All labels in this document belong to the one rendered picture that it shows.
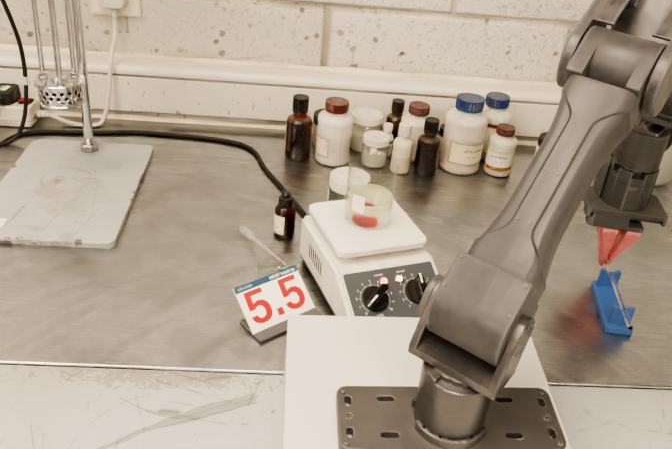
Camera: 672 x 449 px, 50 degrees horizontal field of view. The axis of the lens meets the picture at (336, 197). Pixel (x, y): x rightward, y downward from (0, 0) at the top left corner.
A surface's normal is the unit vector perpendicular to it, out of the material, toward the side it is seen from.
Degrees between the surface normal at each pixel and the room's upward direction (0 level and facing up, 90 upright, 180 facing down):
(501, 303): 40
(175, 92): 90
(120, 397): 0
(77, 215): 0
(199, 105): 90
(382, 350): 4
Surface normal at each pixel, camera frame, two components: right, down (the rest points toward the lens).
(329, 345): 0.06, -0.83
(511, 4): 0.04, 0.50
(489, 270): -0.31, -0.43
